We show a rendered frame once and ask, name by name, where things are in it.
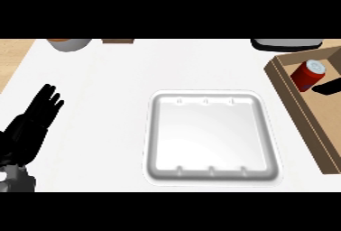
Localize black and grey appliance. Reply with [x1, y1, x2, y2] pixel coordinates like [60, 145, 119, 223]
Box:
[249, 39, 323, 52]

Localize white tray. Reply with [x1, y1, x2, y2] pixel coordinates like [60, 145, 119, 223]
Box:
[143, 89, 283, 187]

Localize red can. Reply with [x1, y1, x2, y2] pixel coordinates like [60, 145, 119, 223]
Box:
[291, 59, 327, 93]

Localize brown cardboard box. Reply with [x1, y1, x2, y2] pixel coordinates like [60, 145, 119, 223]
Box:
[262, 45, 341, 175]

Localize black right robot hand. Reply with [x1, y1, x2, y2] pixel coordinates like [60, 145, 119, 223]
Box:
[310, 79, 341, 96]

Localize grey round pot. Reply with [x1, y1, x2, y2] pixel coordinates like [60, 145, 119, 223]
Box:
[47, 39, 93, 53]

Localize small brown wooden block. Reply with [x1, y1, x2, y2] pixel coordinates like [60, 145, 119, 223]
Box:
[102, 39, 136, 45]

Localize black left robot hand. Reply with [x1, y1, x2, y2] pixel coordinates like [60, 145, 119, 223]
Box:
[0, 83, 65, 167]

